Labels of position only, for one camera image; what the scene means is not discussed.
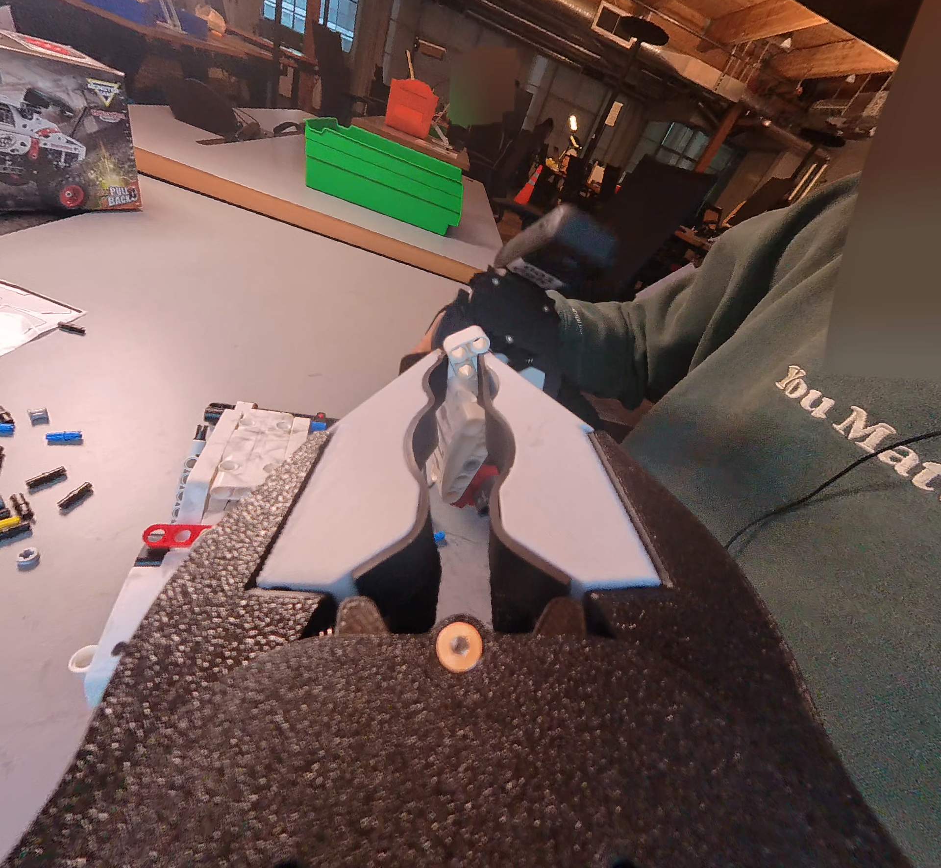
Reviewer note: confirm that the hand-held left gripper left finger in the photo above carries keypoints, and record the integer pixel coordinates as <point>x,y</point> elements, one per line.
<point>345,508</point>

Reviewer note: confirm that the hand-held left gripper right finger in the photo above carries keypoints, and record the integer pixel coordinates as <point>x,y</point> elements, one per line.
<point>573,508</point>

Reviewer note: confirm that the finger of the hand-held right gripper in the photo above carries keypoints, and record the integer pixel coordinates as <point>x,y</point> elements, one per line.
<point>531,378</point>

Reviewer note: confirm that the white and red brick subassembly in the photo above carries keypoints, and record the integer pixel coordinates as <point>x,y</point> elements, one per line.
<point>463,427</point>

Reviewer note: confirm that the white toy truck model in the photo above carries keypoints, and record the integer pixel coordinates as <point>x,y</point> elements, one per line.
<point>250,449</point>

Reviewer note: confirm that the person's right forearm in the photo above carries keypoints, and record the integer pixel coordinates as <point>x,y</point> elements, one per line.
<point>632,339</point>

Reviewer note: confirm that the grey desk with wooden edge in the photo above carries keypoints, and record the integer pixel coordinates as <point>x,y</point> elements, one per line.
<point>242,162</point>

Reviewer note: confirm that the orange traffic cone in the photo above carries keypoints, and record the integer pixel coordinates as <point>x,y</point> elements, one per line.
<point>531,188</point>

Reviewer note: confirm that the green plastic object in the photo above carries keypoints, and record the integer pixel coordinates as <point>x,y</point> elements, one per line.
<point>382,177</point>

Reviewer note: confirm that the pile of small brick parts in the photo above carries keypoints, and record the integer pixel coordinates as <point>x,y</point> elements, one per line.
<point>45,478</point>

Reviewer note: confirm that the white sticker sheet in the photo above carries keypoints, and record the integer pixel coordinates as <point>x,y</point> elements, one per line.
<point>29,316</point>

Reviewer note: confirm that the black toy set box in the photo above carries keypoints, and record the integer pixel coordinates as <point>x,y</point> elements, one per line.
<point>59,133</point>

